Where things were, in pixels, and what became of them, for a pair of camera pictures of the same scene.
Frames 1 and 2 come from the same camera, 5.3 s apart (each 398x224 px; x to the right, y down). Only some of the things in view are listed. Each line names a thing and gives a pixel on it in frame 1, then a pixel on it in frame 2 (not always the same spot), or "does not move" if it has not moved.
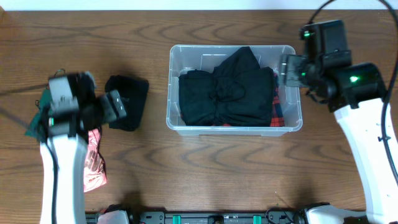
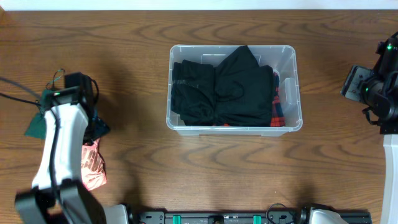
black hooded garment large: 244,95 does not move
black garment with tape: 133,91 -> 193,95
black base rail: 145,216 does not move
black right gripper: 293,67 -> 355,89
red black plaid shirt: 277,117 does not move
